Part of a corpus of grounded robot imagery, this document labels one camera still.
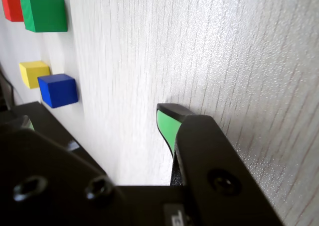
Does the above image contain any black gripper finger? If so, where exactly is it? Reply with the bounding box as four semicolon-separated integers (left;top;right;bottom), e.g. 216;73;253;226
0;115;125;226

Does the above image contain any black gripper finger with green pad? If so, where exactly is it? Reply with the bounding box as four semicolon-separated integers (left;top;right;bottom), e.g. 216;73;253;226
156;103;285;226

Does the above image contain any green wooden cube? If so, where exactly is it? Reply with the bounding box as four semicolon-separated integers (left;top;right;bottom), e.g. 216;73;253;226
19;0;69;33

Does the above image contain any blue wooden cube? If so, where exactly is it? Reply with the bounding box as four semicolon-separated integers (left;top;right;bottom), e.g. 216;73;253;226
37;73;79;109

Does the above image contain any yellow wooden cube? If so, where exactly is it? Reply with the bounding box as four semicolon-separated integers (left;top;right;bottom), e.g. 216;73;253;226
18;60;51;90

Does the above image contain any red wooden cube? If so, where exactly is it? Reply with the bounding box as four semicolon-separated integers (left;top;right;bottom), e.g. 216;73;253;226
0;0;24;22

